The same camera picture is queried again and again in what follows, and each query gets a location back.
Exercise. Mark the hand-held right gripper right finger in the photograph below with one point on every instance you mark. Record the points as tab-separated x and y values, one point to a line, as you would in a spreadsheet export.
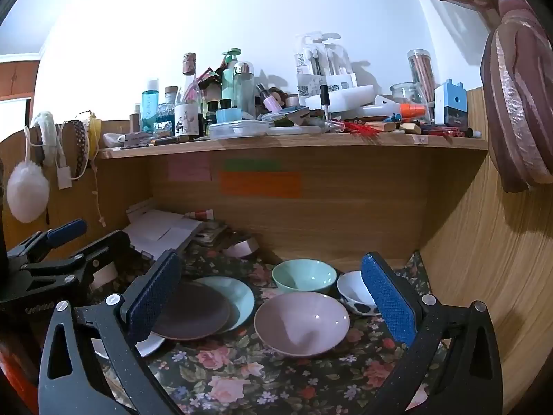
389	298

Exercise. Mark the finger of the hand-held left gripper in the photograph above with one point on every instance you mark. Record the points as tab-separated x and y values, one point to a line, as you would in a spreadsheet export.
67	230
103	250

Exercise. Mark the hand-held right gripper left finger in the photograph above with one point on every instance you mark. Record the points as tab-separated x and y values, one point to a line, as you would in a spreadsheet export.
151	302

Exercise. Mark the dark brown plate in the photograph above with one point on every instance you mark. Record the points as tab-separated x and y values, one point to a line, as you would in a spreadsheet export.
194	311

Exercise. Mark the white plate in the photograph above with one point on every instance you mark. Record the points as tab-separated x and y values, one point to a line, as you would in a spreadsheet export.
151	346

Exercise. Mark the mint green bowl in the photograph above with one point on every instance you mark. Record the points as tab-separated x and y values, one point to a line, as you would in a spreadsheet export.
304	274

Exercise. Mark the mint green plate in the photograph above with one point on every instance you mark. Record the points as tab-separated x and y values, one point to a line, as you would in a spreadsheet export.
240	298

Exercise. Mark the pink bowl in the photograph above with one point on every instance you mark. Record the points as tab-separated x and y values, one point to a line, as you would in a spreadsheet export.
302	322

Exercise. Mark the person's left forearm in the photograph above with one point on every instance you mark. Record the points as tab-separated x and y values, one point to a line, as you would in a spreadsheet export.
11	380

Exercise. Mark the white bowl with black spots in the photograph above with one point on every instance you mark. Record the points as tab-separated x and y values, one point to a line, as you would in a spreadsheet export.
354	292

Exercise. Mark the white charger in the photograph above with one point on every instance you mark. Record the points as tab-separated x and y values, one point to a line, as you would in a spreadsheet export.
64	177

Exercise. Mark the white fluffy pompom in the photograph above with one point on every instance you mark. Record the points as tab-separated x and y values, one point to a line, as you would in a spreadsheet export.
26	190

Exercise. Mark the stack of white envelopes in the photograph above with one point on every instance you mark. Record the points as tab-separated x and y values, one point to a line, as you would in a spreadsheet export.
160	229

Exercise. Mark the brown dotted headband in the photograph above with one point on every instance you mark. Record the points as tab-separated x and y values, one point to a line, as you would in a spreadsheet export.
80	149

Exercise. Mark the pile of magazines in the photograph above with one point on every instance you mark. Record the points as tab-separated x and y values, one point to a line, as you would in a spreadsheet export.
211	232

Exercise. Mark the yellow headband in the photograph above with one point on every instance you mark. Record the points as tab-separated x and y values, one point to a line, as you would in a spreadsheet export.
94	136

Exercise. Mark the white fluffy headband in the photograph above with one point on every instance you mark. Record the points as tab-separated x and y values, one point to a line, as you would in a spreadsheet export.
45	132

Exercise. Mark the red and white tube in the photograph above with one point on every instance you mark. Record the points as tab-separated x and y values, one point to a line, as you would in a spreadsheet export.
201	215

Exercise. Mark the small pink box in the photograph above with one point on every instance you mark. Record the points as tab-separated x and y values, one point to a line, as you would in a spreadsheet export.
240	247

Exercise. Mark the white stapler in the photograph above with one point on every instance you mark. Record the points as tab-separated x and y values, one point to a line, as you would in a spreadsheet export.
131	138

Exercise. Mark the dark floral tablecloth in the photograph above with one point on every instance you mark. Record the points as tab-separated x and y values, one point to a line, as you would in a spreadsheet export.
242	376

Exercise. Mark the pink sticky note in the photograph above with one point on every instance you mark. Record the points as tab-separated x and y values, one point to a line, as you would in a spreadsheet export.
189	168

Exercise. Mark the small brown bottle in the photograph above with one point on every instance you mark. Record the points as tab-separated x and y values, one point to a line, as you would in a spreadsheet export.
135	119

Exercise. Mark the blue mouthwash bottle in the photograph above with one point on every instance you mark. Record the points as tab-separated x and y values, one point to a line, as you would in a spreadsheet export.
150	108

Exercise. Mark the white labelled glass bottle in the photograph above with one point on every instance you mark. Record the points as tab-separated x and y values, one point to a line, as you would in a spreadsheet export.
189	116

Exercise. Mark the red feather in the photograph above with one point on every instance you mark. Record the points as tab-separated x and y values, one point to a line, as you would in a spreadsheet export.
363	130

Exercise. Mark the green sticky note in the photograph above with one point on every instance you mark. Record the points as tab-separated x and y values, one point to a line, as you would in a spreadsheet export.
252	165

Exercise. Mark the small dark bottle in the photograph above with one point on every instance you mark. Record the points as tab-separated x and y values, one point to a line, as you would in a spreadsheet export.
211	114

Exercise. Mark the wooden shelf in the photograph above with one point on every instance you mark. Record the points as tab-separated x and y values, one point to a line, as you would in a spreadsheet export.
302	143

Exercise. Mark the clear plastic lidded container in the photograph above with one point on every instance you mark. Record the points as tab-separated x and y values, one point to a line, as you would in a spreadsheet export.
237	129

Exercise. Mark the light blue box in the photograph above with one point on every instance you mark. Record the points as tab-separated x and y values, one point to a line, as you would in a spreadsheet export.
229	115

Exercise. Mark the orange capped spray bottle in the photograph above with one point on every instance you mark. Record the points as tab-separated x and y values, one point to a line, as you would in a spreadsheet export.
406	110

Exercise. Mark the blue pencil sharpener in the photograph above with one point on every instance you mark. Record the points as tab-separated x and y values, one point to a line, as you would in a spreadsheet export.
449	103

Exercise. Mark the black capped nail polish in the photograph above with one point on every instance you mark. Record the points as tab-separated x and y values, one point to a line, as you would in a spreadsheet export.
325	103

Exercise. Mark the round glass jar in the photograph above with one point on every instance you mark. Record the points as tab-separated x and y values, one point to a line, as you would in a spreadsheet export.
408	94

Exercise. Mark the white box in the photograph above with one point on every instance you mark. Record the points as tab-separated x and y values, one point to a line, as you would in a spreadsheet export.
345	93

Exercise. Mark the green pump bottle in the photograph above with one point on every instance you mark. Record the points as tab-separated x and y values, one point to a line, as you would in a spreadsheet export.
229	78

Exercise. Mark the clear bottle silver cap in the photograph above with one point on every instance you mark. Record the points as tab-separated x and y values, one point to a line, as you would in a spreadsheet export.
244	88

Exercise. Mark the small pink bottle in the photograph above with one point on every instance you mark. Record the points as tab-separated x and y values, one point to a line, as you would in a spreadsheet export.
271	101

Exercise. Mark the brown tied curtain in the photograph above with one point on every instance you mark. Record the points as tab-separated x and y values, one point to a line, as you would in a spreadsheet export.
514	108

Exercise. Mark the tall clear canister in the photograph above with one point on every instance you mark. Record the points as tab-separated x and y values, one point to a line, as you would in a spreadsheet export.
421	71

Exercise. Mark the toothbrush head package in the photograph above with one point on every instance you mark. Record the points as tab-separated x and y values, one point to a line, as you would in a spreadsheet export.
313	62

